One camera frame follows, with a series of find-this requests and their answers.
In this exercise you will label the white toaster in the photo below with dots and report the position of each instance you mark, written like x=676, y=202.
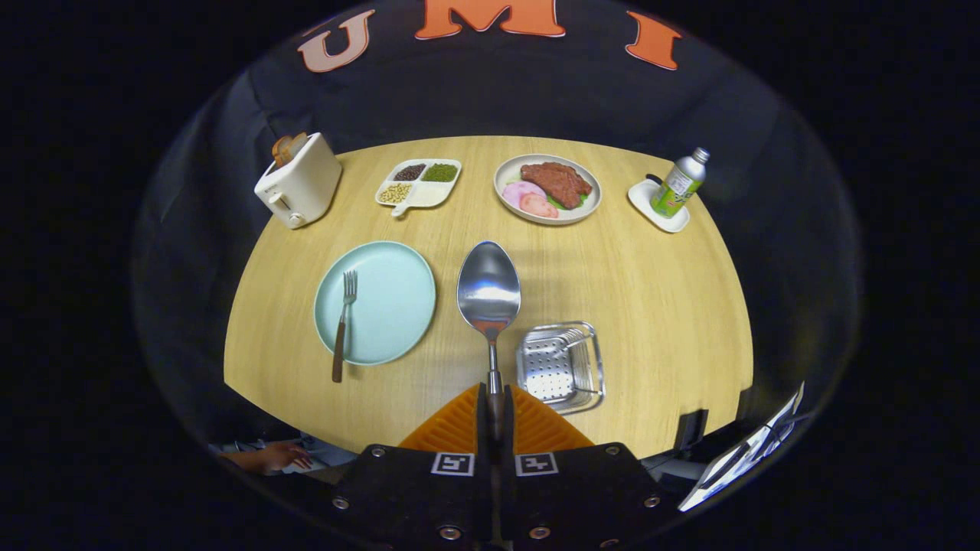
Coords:
x=306, y=187

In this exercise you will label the brown meat steak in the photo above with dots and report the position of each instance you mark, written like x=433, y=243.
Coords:
x=557, y=182

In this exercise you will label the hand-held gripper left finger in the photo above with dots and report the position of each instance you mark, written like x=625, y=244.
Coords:
x=429, y=490

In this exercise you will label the pink ham slices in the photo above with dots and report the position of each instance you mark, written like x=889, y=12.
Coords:
x=528, y=200

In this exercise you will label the small white tray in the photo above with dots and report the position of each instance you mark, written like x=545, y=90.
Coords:
x=672, y=218

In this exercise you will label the white divided bean dish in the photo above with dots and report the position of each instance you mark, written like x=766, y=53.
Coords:
x=429, y=193

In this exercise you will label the brown toast slices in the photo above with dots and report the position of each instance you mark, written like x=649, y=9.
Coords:
x=288, y=148

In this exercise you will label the light blue plate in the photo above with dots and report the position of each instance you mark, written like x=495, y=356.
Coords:
x=390, y=306

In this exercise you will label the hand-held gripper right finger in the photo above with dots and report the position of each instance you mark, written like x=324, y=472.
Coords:
x=566, y=490

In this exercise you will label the round beige food plate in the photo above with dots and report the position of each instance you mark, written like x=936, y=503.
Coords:
x=586, y=203

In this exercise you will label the green label metal bottle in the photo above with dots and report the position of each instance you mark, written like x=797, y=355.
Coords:
x=677, y=187

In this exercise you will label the perforated metal basket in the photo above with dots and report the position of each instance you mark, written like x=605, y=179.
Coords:
x=555, y=367

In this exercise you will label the black table clamp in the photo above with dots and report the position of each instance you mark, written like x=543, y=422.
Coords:
x=691, y=430

